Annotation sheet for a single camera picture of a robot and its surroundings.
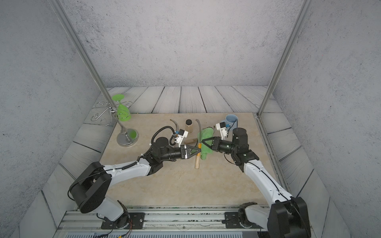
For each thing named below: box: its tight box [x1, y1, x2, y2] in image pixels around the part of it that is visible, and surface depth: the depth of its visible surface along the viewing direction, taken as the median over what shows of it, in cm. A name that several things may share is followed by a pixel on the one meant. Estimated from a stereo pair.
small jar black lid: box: [185, 119, 193, 134], surface depth 106 cm
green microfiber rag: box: [197, 126, 214, 161], surface depth 75 cm
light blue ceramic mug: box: [225, 114, 239, 130], surface depth 110 cm
